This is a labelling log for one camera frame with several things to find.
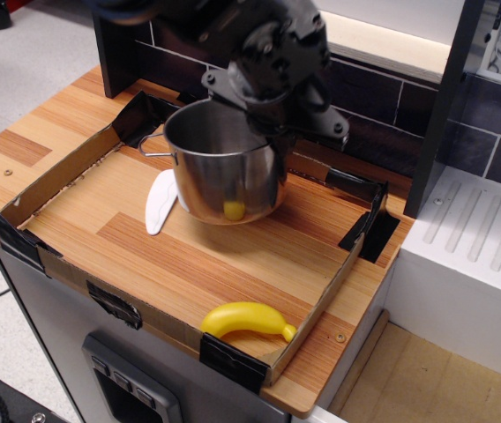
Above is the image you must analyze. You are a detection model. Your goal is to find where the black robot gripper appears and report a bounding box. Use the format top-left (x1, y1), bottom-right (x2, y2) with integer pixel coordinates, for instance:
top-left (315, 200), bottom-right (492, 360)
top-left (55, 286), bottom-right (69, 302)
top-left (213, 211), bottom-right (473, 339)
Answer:
top-left (200, 1), bottom-right (349, 185)

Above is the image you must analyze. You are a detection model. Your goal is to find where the stainless steel pot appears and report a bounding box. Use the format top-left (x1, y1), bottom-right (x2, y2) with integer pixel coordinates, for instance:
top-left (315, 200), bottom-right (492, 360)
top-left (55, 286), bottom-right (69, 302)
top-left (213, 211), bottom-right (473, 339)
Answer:
top-left (160, 100), bottom-right (287, 225)

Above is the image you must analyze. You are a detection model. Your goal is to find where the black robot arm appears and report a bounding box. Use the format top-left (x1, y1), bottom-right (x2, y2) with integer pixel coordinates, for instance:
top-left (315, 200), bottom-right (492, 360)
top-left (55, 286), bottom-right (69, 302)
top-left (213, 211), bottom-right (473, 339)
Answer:
top-left (87, 1), bottom-right (349, 151)

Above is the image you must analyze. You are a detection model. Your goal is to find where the yellow toy banana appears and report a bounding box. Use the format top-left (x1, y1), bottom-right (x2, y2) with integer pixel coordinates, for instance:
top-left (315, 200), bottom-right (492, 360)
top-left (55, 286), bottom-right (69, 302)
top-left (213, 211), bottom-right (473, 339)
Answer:
top-left (200, 301), bottom-right (297, 343)

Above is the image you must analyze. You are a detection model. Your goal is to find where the white toy sink drainboard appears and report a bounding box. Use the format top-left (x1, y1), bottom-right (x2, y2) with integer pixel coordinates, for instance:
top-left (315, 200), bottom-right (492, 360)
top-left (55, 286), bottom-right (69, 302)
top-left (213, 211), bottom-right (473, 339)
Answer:
top-left (385, 167), bottom-right (501, 373)

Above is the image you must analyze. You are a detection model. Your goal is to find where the grey oven control panel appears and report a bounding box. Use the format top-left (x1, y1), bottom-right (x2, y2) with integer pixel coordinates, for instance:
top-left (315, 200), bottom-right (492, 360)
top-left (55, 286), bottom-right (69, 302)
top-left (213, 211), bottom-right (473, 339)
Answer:
top-left (82, 335), bottom-right (183, 422)

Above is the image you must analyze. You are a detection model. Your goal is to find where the yellow handled toy knife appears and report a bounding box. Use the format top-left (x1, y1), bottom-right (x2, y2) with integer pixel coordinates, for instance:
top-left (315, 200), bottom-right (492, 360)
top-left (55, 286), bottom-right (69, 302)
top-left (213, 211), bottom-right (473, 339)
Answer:
top-left (145, 169), bottom-right (177, 235)

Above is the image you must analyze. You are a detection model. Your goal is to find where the dark grey right post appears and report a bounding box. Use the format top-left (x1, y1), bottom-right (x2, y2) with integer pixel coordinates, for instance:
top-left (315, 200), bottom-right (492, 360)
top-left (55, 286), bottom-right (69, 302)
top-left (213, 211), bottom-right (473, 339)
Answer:
top-left (404, 1), bottom-right (484, 218)

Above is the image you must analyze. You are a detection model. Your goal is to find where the dark grey post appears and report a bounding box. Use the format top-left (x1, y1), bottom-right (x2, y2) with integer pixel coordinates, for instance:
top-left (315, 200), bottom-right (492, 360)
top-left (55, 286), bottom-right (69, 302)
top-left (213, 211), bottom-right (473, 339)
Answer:
top-left (93, 14), bottom-right (151, 99)
top-left (404, 1), bottom-right (484, 218)

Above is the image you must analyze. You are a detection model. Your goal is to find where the dark grey left post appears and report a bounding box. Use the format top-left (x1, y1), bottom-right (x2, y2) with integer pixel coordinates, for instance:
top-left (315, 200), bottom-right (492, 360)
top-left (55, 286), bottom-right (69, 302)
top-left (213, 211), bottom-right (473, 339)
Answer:
top-left (93, 14), bottom-right (151, 99)

